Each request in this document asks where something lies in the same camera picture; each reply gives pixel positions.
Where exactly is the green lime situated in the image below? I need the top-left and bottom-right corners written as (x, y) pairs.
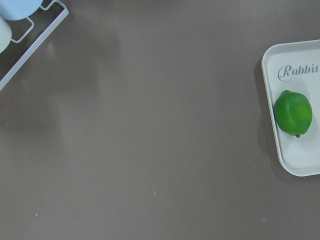
top-left (273, 90), bottom-right (313, 138)

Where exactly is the beige rabbit tray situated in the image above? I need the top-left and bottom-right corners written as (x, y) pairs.
top-left (261, 40), bottom-right (320, 177)

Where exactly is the green cup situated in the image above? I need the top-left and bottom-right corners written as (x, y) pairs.
top-left (0, 17), bottom-right (12, 53)

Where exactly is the blue cup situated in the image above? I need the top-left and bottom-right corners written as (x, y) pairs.
top-left (0, 0), bottom-right (43, 21)

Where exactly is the white wire cup rack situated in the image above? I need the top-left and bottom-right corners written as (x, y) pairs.
top-left (0, 0), bottom-right (69, 89)

